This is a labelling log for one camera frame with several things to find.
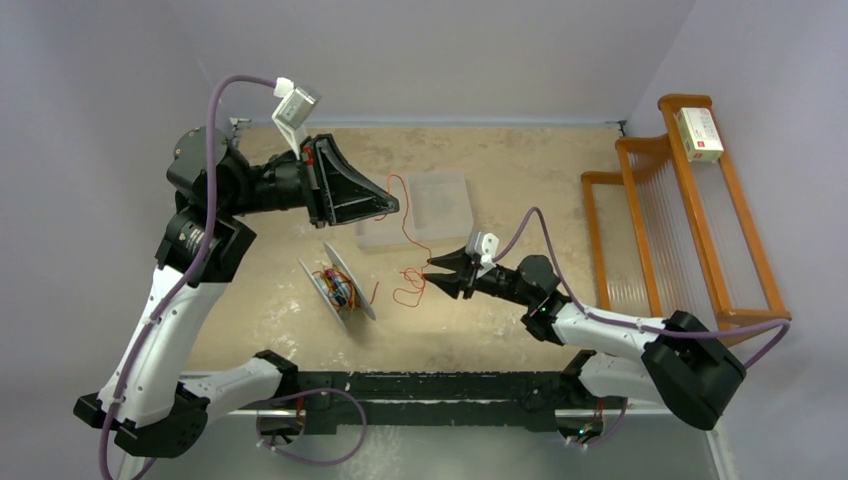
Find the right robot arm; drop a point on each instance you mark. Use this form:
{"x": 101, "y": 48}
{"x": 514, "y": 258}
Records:
{"x": 672, "y": 361}

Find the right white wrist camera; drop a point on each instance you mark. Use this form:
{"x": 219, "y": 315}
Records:
{"x": 482, "y": 248}

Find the orange wooden rack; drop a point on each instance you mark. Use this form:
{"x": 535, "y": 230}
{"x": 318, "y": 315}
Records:
{"x": 668, "y": 234}

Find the grey plastic cable spool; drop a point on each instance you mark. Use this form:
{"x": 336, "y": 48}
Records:
{"x": 339, "y": 289}

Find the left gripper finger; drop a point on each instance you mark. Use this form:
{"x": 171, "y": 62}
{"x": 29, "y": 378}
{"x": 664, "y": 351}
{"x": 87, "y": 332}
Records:
{"x": 345, "y": 189}
{"x": 334, "y": 214}

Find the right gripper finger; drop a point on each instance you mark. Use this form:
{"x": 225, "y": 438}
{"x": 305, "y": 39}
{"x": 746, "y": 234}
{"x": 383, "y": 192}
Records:
{"x": 454, "y": 284}
{"x": 454, "y": 261}

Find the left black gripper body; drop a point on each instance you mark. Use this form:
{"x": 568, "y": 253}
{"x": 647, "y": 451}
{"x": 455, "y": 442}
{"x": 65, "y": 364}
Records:
{"x": 287, "y": 183}

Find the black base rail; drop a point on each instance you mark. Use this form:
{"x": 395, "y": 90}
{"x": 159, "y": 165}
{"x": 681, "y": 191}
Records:
{"x": 536, "y": 401}

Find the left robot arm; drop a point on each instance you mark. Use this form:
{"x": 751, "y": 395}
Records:
{"x": 146, "y": 408}

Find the translucent plastic divided tray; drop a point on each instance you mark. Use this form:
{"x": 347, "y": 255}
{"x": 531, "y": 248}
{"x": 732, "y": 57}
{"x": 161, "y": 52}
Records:
{"x": 434, "y": 206}

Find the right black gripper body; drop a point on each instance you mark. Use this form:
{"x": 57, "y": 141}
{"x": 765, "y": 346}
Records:
{"x": 497, "y": 282}

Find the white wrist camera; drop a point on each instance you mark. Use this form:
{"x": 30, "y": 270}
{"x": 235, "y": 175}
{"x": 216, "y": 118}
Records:
{"x": 482, "y": 248}
{"x": 295, "y": 106}

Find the white box red label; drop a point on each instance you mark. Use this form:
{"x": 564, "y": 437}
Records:
{"x": 699, "y": 134}

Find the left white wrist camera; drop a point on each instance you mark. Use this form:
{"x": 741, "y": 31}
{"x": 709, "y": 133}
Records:
{"x": 295, "y": 106}

